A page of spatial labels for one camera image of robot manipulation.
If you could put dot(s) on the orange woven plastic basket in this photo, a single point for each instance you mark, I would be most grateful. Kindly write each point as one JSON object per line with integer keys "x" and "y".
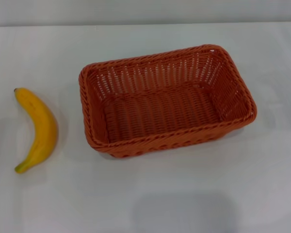
{"x": 160, "y": 106}

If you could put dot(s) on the yellow banana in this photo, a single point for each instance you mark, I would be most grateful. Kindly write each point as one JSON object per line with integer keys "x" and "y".
{"x": 42, "y": 126}

